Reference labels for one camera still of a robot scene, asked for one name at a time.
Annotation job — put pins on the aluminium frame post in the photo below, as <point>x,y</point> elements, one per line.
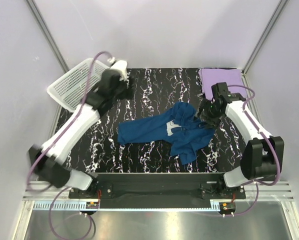
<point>265,34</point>
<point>47,34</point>

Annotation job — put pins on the aluminium front rail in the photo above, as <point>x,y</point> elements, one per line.
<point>41,191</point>

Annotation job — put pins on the blue t shirt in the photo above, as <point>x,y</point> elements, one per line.
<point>177,126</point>

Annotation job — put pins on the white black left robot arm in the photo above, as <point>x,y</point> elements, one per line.
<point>88,91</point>

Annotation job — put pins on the white plastic mesh basket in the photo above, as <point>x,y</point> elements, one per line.
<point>69,89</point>

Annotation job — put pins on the left aluminium frame post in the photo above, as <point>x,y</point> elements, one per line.
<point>47,34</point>

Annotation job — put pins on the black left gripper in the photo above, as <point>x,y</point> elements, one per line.
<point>128,93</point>

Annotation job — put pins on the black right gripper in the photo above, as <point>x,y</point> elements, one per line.
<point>204,104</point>

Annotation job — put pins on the right aluminium frame post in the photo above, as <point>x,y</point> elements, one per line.
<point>265,34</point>

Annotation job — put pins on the folded purple t shirt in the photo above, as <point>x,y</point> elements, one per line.
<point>212,76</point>

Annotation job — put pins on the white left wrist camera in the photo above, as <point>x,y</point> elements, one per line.
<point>119,65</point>

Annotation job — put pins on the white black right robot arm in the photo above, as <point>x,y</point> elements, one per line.
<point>262,159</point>

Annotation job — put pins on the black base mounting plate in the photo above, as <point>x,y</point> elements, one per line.
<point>181,189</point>

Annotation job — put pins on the white slotted cable duct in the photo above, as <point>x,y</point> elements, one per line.
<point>107,206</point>

